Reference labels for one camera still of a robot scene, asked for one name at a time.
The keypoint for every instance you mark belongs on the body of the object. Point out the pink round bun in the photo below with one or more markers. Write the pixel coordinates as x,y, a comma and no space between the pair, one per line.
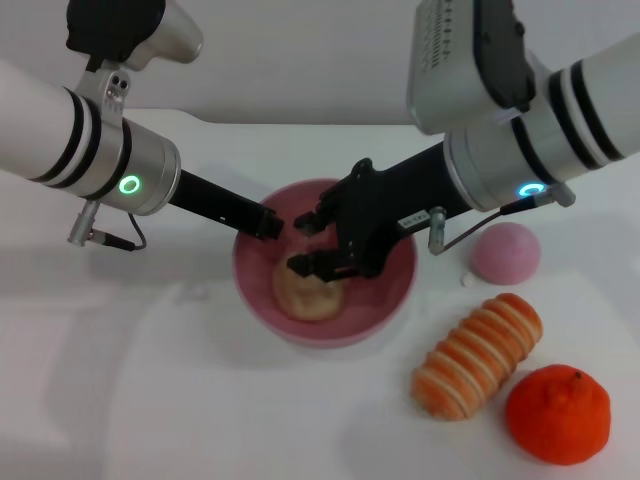
507,255

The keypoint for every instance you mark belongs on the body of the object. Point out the small white crumb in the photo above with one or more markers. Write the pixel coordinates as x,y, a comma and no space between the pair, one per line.
468,280

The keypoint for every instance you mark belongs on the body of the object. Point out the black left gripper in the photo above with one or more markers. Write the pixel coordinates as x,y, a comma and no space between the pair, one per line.
215,202

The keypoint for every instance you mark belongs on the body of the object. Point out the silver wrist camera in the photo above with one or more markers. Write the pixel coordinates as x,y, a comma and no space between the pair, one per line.
115,25
450,65

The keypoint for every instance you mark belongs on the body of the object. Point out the orange tangerine toy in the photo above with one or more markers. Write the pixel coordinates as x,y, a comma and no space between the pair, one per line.
557,415

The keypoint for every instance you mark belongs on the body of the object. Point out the pink plastic bowl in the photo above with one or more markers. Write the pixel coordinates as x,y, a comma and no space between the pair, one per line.
380,300

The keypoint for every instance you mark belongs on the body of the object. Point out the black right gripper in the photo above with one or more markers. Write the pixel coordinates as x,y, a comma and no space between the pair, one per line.
385,200

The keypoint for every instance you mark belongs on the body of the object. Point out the beige egg yolk pastry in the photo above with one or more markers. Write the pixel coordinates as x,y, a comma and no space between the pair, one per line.
310,300

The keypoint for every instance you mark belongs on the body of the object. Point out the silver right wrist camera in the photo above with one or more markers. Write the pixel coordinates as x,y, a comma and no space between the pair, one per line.
450,65

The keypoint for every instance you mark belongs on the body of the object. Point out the striped orange bread roll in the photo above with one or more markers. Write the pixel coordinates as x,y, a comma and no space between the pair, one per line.
475,360

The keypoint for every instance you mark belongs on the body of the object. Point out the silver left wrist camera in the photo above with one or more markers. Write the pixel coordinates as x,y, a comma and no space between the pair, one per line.
115,25

